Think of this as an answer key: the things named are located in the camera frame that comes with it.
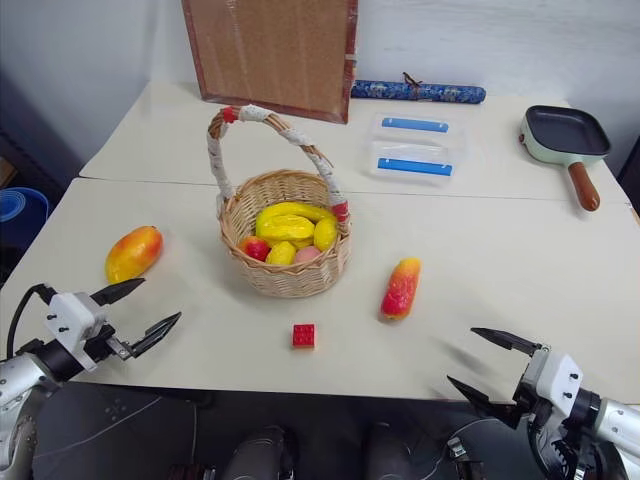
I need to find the blue patterned roll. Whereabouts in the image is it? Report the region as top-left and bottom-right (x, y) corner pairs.
(350, 78), (488, 107)

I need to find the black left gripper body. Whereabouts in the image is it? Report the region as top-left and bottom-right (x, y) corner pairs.
(83, 323), (136, 363)

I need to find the red apple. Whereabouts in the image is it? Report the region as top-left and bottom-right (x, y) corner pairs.
(237, 235), (272, 263)

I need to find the black and white fitting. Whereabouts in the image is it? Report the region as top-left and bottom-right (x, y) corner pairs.
(446, 433), (484, 480)

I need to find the clear plastic box blue strip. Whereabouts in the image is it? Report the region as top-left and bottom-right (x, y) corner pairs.
(366, 111), (470, 147)
(356, 140), (465, 190)

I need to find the green square pan brown handle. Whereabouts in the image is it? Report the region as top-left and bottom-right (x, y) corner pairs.
(517, 104), (613, 213)

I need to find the yellow starfruit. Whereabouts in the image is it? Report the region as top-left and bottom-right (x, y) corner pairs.
(255, 212), (317, 242)

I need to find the yellow banana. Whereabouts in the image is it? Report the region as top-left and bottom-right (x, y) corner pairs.
(263, 201), (338, 227)

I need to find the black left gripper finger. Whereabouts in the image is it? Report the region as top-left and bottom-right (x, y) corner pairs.
(90, 277), (148, 308)
(128, 311), (183, 360)

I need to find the wicker basket with handle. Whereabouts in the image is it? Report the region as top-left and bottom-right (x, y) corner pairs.
(206, 104), (353, 299)

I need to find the red toy brick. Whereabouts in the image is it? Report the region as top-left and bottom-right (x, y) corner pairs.
(290, 322), (318, 352)

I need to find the yellow lemon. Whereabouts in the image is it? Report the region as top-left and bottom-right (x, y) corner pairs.
(313, 216), (340, 253)
(264, 240), (298, 266)

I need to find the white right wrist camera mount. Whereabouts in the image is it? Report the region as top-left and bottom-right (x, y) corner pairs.
(519, 348), (584, 417)

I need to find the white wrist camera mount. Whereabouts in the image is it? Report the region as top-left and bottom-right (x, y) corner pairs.
(519, 348), (584, 417)
(41, 291), (109, 372)

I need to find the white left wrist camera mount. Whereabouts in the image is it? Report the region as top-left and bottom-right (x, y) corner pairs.
(41, 291), (109, 372)

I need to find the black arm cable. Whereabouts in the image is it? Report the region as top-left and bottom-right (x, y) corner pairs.
(542, 432), (604, 480)
(6, 282), (55, 357)

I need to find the blue bucket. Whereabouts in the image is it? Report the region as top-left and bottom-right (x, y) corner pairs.
(0, 186), (52, 247)

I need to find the dark rounded shape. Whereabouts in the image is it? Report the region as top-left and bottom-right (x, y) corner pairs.
(219, 423), (297, 480)

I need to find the dark furniture piece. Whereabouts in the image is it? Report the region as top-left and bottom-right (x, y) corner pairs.
(616, 143), (640, 204)

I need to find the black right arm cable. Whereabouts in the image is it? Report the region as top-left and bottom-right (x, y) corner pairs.
(542, 432), (604, 480)

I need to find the brown cord tie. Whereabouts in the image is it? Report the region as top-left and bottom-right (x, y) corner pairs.
(401, 70), (426, 102)

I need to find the yellow and red mango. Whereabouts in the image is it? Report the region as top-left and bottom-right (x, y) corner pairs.
(104, 225), (165, 283)

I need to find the long red and yellow fruit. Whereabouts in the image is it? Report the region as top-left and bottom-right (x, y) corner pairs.
(380, 256), (423, 322)

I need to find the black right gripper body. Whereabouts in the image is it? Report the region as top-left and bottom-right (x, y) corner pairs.
(512, 346), (572, 442)

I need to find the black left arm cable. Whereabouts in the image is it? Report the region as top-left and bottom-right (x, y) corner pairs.
(6, 282), (55, 357)

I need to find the cork board with wooden frame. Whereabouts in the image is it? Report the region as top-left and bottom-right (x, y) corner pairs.
(180, 0), (360, 125)

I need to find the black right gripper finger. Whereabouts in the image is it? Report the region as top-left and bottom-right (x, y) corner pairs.
(445, 375), (522, 431)
(470, 326), (545, 358)

